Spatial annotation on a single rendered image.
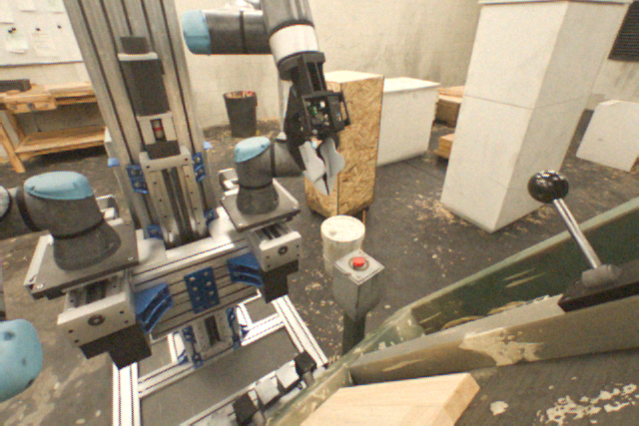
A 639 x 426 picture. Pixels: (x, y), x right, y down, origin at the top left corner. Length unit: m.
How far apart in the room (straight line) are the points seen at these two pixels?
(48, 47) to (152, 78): 4.61
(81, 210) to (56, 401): 1.38
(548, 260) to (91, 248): 1.03
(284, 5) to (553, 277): 0.62
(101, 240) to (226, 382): 0.90
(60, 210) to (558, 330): 0.97
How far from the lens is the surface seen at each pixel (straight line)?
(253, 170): 0.98
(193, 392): 1.66
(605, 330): 0.39
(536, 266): 0.67
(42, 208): 0.96
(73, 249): 1.01
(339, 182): 2.43
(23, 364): 0.46
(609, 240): 0.61
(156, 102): 0.97
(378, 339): 0.86
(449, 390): 0.44
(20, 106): 4.84
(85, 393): 2.15
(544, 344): 0.42
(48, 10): 5.53
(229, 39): 0.62
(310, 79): 0.46
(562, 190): 0.41
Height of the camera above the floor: 1.60
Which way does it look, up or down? 28 degrees down
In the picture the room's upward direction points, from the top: straight up
